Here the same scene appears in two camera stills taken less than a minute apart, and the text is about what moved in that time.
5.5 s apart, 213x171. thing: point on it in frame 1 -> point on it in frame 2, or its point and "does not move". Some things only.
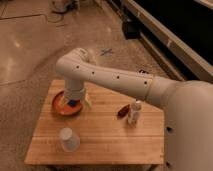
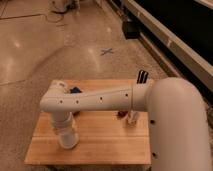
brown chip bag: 123,111 does not move
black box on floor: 131,29 does not move
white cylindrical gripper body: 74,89 -> 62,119
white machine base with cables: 65,6 does not move
